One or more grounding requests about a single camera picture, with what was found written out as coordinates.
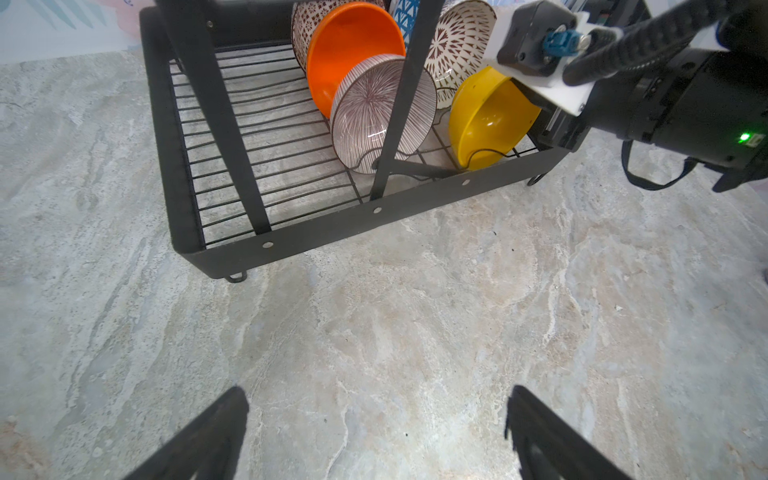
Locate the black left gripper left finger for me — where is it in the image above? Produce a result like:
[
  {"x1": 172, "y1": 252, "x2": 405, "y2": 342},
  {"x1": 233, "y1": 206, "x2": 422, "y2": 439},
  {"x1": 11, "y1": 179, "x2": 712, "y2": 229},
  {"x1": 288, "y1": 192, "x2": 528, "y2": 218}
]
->
[{"x1": 127, "y1": 386, "x2": 249, "y2": 479}]

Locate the yellow plastic bowl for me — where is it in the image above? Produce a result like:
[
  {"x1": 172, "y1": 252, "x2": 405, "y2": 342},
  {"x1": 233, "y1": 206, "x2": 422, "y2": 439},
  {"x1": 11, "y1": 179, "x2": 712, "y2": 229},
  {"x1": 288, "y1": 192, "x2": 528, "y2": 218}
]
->
[{"x1": 449, "y1": 66, "x2": 541, "y2": 170}]

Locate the white lattice patterned bowl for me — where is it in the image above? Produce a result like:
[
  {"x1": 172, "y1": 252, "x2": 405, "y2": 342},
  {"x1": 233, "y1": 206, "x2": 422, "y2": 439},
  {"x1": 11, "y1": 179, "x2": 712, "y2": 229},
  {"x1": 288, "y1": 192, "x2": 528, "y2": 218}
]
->
[{"x1": 425, "y1": 0, "x2": 497, "y2": 110}]

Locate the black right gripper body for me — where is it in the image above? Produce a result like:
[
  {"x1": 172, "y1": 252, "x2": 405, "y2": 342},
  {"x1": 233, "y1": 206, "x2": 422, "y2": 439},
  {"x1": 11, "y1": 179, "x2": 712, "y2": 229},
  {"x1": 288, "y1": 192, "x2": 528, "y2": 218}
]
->
[{"x1": 513, "y1": 80, "x2": 591, "y2": 152}]

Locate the pink striped patterned bowl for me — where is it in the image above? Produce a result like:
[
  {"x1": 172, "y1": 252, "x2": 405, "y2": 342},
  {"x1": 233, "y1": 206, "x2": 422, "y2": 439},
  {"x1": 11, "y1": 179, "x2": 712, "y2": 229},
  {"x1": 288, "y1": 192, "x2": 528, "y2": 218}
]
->
[{"x1": 330, "y1": 54, "x2": 437, "y2": 174}]

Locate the blue triangle patterned bowl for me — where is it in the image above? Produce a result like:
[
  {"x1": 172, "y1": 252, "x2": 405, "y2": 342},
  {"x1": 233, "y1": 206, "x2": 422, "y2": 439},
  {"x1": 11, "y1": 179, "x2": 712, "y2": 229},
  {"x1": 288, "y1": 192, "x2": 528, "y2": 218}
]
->
[{"x1": 389, "y1": 0, "x2": 421, "y2": 47}]

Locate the black wire dish rack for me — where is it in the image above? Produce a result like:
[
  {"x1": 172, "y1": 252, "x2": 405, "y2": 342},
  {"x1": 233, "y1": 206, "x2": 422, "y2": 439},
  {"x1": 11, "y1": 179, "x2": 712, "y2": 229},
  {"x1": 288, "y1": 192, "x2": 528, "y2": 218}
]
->
[{"x1": 139, "y1": 1, "x2": 566, "y2": 283}]

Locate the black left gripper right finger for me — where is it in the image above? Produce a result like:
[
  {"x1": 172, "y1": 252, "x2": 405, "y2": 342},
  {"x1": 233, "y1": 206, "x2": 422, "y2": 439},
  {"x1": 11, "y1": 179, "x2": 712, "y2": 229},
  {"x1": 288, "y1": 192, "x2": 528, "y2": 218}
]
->
[{"x1": 505, "y1": 385, "x2": 629, "y2": 479}]

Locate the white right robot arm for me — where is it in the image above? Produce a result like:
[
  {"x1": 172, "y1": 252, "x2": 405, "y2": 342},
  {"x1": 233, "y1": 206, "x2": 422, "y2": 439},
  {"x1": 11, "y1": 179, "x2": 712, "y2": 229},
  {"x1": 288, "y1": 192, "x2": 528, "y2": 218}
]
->
[{"x1": 488, "y1": 1, "x2": 767, "y2": 192}]

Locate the orange plastic bowl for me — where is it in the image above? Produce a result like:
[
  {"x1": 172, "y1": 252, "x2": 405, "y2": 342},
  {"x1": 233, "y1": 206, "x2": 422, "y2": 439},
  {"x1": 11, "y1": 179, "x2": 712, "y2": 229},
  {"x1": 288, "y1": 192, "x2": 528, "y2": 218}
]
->
[{"x1": 306, "y1": 1, "x2": 406, "y2": 118}]

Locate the brown floral patterned bowl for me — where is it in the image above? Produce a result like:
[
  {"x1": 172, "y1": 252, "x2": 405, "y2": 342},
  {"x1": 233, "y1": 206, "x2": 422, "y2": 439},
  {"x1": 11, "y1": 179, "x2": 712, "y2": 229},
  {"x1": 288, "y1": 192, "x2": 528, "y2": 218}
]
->
[{"x1": 291, "y1": 1, "x2": 404, "y2": 77}]

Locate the black corrugated cable conduit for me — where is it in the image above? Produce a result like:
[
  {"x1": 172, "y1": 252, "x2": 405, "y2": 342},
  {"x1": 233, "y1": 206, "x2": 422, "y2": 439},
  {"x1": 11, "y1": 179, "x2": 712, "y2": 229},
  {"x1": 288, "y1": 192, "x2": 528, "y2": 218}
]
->
[{"x1": 562, "y1": 0, "x2": 757, "y2": 87}]

